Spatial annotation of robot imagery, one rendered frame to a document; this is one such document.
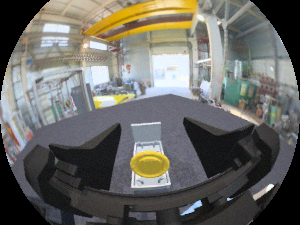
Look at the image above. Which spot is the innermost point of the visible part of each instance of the light blue flat mat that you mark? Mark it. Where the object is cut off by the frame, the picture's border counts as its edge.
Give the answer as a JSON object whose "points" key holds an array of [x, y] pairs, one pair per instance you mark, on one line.
{"points": [[196, 206]]}

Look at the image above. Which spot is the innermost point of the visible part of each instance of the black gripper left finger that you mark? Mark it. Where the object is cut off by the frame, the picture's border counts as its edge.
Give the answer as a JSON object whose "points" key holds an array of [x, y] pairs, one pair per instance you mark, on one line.
{"points": [[95, 158]]}

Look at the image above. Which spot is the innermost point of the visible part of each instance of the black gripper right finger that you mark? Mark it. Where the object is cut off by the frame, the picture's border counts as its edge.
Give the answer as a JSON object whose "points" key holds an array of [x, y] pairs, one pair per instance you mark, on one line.
{"points": [[213, 145]]}

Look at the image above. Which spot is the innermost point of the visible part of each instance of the white dish rack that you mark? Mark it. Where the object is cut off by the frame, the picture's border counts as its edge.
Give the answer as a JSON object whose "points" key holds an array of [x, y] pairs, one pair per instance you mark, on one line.
{"points": [[148, 139]]}

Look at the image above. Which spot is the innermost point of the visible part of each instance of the yellow plate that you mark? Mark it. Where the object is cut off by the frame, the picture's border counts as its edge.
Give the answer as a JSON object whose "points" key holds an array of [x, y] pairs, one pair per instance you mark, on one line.
{"points": [[149, 164]]}

